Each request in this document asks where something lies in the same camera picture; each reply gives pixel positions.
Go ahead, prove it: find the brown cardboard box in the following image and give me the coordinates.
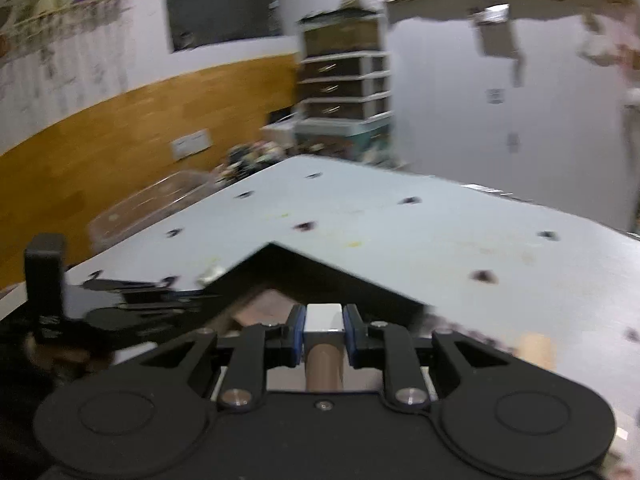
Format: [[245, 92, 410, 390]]
[[231, 287, 302, 332]]

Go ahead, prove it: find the white plastic drawer cabinet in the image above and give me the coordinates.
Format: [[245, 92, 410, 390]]
[[297, 10, 394, 122]]

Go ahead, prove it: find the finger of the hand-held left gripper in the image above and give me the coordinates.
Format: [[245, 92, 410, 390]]
[[84, 293, 227, 343], [81, 270, 182, 294]]

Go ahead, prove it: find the pile of plush toys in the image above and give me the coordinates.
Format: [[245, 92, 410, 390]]
[[215, 139, 302, 187]]

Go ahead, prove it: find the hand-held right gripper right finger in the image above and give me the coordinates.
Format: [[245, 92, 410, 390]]
[[343, 304, 516, 415]]

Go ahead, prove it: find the white heart print tablecloth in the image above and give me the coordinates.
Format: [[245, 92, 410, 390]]
[[65, 154, 640, 461]]

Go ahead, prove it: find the black storage box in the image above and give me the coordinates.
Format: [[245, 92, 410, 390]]
[[202, 241, 436, 341]]

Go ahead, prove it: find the white wall socket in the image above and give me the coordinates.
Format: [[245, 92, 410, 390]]
[[171, 129, 211, 161]]

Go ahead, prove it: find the white macrame wall hanging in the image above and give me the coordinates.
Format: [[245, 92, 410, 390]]
[[0, 0, 147, 117]]

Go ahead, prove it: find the beige cylinder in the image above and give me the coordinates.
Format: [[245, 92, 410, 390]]
[[516, 332, 555, 372]]

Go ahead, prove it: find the dark wall window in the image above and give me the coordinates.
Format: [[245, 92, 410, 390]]
[[161, 0, 302, 54]]

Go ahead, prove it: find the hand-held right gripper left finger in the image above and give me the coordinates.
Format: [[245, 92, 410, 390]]
[[139, 304, 307, 413]]

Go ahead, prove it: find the clear plastic bin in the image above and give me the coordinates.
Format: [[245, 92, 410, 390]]
[[87, 170, 215, 254]]

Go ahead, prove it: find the white suction cup object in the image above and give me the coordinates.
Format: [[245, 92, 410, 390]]
[[304, 303, 346, 392]]

